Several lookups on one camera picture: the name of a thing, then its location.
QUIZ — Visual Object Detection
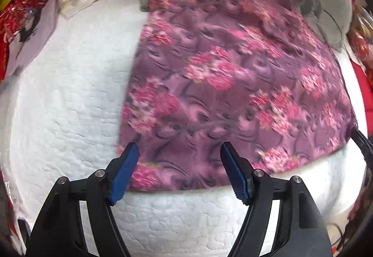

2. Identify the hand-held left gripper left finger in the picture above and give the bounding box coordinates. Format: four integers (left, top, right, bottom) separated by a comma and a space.
26, 142, 140, 257

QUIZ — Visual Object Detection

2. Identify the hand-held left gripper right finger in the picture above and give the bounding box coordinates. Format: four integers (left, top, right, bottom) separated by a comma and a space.
220, 142, 333, 257

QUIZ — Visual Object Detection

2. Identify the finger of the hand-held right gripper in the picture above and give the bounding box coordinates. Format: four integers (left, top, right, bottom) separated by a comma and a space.
351, 128, 373, 165

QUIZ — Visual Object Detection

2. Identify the purple floral shirt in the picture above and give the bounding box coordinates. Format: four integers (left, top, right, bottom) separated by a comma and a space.
121, 0, 358, 192

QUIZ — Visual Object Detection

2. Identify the plain red cloth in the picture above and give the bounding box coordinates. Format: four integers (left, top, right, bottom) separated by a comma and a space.
351, 60, 373, 97

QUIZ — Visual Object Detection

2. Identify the white quilted mattress cover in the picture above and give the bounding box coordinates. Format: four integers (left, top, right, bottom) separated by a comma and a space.
0, 0, 368, 257

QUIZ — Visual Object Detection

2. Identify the plastic bag of toys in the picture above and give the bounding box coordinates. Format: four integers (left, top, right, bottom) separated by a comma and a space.
347, 5, 373, 71

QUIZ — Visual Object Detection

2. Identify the black cable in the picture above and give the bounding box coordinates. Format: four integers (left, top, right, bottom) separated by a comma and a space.
326, 221, 352, 249

